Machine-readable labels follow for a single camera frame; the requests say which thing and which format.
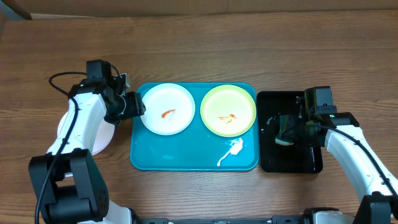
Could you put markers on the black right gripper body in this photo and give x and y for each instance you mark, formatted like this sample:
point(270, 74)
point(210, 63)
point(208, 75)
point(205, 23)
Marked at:
point(302, 134)

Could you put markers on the green rimmed plate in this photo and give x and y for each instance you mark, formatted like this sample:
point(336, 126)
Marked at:
point(228, 110)

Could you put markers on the teal plastic tray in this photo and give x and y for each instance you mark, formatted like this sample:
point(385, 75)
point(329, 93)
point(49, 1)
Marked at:
point(194, 148)

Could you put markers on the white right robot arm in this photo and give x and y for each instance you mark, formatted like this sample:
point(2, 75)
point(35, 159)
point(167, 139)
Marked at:
point(341, 135)

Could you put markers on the black rectangular tray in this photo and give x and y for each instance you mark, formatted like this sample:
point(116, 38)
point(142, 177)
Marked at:
point(301, 157)

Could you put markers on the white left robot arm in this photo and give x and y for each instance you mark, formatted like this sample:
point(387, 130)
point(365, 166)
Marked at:
point(66, 180)

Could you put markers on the white plate with ketchup streak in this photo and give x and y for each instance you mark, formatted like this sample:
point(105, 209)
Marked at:
point(170, 109)

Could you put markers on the white plate with red smears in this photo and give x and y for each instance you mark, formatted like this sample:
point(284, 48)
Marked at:
point(104, 137)

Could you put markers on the green yellow sponge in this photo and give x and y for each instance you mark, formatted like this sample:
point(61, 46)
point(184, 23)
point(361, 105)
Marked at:
point(287, 125)

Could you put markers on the white foam spill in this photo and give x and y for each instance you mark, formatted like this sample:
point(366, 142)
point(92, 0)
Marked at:
point(235, 146)

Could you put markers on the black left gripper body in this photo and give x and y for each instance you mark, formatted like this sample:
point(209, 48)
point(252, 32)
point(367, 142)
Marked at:
point(127, 107)

